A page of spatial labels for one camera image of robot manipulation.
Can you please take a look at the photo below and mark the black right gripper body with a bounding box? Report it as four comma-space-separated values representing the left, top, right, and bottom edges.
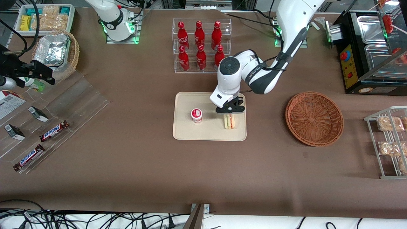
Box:
0, 45, 25, 88

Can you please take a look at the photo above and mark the beige plastic tray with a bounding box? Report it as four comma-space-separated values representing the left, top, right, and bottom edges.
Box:
172, 92, 247, 141

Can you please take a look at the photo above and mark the light wicker basket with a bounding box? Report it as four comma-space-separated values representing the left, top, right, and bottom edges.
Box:
32, 30, 80, 81

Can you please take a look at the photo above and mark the brown wicker basket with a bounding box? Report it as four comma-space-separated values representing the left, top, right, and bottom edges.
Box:
285, 92, 344, 147

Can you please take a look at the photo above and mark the steel warmer tray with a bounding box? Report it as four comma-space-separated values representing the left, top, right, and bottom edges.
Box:
364, 45, 407, 71
357, 15, 390, 45

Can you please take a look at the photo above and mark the green white bottle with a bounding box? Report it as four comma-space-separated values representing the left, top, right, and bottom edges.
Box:
19, 77, 45, 92

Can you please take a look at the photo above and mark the silver foil packet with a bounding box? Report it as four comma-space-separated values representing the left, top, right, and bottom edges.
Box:
33, 34, 71, 66

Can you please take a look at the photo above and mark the clear acrylic bottle rack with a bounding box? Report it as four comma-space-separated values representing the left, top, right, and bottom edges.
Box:
172, 18, 232, 74

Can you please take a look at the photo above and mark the small black white box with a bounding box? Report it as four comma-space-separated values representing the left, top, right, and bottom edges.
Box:
4, 124, 26, 141
28, 106, 49, 122

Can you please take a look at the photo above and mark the clear acrylic stepped shelf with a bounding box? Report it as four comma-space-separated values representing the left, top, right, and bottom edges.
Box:
0, 71, 110, 175

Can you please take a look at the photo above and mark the red white carton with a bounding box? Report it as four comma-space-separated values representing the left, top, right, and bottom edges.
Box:
0, 90, 27, 120

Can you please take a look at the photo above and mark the yellow snack pack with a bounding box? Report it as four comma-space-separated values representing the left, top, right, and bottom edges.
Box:
20, 15, 32, 31

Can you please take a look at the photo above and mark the red cola bottle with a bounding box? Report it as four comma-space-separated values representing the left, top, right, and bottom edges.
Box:
178, 45, 190, 72
195, 21, 205, 48
211, 21, 222, 50
196, 45, 207, 70
214, 45, 225, 71
177, 21, 190, 51

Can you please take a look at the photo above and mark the clear cracker pack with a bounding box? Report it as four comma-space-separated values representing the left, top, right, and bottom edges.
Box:
43, 5, 61, 16
48, 13, 69, 31
32, 15, 49, 31

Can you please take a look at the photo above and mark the snickers chocolate bar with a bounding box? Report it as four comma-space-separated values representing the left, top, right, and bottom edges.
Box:
39, 120, 70, 142
13, 144, 46, 172

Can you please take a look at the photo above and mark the white plastic bin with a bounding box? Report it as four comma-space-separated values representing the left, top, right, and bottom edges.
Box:
14, 4, 76, 36

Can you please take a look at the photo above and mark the brown table cover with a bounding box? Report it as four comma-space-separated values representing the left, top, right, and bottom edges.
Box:
0, 7, 407, 220

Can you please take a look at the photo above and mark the black food warmer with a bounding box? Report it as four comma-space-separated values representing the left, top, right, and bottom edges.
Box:
324, 0, 407, 96

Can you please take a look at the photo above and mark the red sausage on stick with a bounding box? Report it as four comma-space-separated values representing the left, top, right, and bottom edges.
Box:
383, 15, 407, 34

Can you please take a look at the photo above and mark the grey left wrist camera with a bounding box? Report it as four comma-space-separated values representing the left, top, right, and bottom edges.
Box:
215, 96, 246, 115

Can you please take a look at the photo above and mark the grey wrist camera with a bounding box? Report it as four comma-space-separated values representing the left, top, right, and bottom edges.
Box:
0, 76, 17, 90
215, 96, 246, 115

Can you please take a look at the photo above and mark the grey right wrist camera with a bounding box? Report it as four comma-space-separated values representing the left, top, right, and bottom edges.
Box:
0, 76, 17, 90

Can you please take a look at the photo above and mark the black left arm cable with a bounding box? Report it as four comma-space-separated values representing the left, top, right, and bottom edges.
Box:
243, 30, 288, 94

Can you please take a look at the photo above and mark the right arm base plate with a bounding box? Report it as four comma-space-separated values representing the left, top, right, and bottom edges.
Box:
106, 10, 142, 44

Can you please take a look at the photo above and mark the aluminium frame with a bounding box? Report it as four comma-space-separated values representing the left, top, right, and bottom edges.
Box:
161, 0, 258, 11

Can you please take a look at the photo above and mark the metal bracket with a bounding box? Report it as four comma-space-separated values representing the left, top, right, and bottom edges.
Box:
183, 204, 210, 229

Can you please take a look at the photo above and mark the grey metal wire rack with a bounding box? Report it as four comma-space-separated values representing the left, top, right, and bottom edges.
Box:
364, 106, 407, 179

